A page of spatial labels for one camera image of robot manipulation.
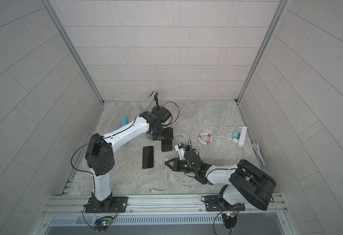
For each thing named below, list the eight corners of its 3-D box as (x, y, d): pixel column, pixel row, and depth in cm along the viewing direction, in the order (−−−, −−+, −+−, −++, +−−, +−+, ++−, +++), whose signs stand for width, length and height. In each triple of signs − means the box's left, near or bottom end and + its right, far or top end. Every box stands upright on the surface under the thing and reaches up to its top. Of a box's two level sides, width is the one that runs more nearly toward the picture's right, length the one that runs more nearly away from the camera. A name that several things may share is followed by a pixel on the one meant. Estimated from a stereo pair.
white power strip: (236, 146, 93) (238, 143, 90) (241, 128, 102) (243, 125, 99) (241, 148, 92) (243, 145, 89) (246, 130, 101) (248, 127, 98)
